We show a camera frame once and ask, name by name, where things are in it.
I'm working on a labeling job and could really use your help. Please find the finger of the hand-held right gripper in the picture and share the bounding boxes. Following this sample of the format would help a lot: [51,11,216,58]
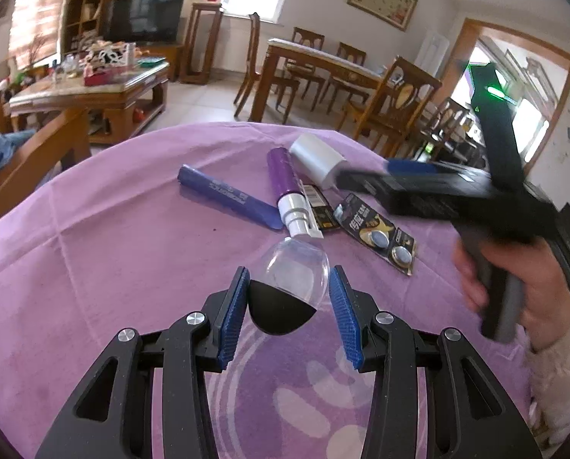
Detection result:
[335,157,442,202]

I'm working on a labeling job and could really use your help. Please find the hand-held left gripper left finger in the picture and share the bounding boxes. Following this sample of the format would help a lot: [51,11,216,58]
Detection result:
[35,266,251,459]

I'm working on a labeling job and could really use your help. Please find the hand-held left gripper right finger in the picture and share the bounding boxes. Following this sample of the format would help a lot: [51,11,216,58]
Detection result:
[328,265,544,459]

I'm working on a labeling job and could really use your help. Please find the small white box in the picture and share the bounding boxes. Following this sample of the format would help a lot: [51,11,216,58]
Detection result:
[289,134,347,189]

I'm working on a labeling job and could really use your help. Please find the person's right forearm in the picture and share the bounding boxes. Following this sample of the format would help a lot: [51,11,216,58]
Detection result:
[524,294,570,443]

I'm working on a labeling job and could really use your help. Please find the person's right hand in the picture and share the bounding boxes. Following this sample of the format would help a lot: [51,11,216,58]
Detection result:
[454,236,570,353]

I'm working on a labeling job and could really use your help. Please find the wooden dining chair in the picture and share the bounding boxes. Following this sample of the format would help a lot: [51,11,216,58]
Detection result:
[285,26,327,112]
[337,55,444,160]
[233,11,301,123]
[408,98,473,164]
[320,41,368,116]

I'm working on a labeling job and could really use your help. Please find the button cell battery packet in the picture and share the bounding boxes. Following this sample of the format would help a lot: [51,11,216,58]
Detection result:
[332,193,419,277]

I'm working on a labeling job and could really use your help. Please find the black barcode battery packet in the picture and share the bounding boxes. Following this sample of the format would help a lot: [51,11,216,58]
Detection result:
[300,179,344,234]

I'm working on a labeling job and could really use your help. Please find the white standing air conditioner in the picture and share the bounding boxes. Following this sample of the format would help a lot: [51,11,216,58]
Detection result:
[413,29,451,78]

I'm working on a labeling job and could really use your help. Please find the blue flat tube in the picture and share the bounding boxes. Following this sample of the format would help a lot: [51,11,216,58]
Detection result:
[177,164,285,231]

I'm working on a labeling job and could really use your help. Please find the purple spray bottle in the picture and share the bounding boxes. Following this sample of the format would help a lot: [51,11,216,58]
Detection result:
[266,146,325,241]

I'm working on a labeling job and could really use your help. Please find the purple tablecloth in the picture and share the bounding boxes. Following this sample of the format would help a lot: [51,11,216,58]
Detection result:
[0,122,550,459]

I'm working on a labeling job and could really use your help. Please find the wooden dining table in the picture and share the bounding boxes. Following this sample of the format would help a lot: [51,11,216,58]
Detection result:
[249,37,392,128]

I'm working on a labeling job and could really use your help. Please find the tall wooden plant stand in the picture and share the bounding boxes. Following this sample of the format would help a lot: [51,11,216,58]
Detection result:
[182,2,225,86]

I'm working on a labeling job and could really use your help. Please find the wooden armchair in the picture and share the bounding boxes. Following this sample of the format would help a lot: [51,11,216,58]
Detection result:
[0,106,93,252]

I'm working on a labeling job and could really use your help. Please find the wooden coffee table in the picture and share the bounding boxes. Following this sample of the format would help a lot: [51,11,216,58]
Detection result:
[8,59,171,147]

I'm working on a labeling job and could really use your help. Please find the wooden television cabinet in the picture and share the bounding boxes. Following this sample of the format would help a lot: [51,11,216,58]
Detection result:
[136,43,186,83]

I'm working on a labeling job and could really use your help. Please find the blue denim cloth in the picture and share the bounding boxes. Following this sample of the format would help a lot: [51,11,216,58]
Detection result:
[0,129,38,198]

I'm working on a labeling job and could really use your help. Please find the white ornate basket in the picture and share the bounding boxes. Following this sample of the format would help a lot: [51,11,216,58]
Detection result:
[83,41,138,87]

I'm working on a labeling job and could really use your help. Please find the black flat television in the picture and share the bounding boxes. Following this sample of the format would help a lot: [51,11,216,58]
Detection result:
[104,0,187,47]

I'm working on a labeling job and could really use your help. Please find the wooden bookshelf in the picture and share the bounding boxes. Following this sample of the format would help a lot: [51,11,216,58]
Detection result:
[60,0,126,54]

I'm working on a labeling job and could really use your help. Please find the window blinds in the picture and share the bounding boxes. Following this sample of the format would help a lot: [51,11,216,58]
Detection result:
[8,0,78,70]

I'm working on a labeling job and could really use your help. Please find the wooden door frame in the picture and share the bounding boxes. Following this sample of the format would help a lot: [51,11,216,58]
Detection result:
[449,17,570,187]

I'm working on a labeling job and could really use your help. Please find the framed wall picture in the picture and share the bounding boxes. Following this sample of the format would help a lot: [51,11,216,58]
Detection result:
[345,0,419,33]

